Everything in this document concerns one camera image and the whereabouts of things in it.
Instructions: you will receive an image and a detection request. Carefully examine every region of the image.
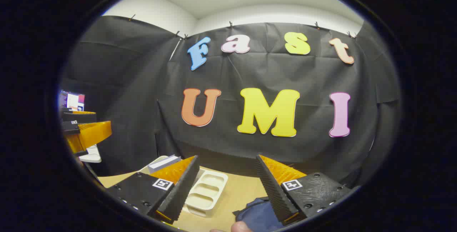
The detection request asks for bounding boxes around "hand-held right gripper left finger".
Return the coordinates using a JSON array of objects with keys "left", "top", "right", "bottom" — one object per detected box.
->
[{"left": 106, "top": 155, "right": 200, "bottom": 225}]

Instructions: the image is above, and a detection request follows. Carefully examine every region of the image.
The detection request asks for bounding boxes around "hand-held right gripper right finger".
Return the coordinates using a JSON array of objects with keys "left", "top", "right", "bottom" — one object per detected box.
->
[{"left": 255, "top": 155, "right": 352, "bottom": 226}]

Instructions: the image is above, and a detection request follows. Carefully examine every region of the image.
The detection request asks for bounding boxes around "navy blue schoolbag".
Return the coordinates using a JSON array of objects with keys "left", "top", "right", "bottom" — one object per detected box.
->
[{"left": 233, "top": 197, "right": 286, "bottom": 232}]

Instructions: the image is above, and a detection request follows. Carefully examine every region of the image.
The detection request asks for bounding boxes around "cream plastic bookshelf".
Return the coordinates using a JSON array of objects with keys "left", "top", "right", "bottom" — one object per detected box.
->
[{"left": 139, "top": 155, "right": 229, "bottom": 218}]

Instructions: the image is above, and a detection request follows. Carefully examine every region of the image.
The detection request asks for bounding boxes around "blue cover white book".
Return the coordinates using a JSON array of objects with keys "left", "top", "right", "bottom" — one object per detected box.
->
[{"left": 147, "top": 155, "right": 181, "bottom": 174}]

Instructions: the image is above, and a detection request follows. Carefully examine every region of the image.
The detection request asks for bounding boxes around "computer monitor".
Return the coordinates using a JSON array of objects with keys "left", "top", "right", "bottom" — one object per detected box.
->
[{"left": 59, "top": 90, "right": 85, "bottom": 112}]

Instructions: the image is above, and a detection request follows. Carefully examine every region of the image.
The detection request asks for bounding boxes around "white side table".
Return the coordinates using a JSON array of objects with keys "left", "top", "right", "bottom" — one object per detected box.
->
[{"left": 79, "top": 145, "right": 102, "bottom": 163}]

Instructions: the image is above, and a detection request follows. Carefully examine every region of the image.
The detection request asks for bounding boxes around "black backdrop cloth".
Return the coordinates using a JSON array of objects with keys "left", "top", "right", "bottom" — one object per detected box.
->
[{"left": 59, "top": 14, "right": 402, "bottom": 190}]

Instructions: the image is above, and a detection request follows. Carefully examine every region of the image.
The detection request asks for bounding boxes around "row of black cloth clips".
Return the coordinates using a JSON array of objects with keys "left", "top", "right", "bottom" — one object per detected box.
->
[{"left": 129, "top": 14, "right": 357, "bottom": 40}]

